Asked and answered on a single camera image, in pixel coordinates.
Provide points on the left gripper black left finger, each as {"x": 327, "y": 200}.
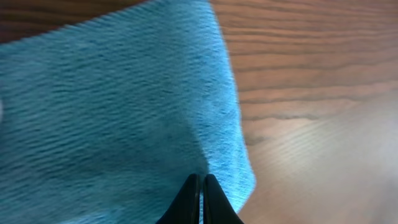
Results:
{"x": 185, "y": 208}

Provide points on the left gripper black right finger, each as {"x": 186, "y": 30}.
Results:
{"x": 216, "y": 206}

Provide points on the blue microfiber cloth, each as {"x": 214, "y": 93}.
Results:
{"x": 103, "y": 121}

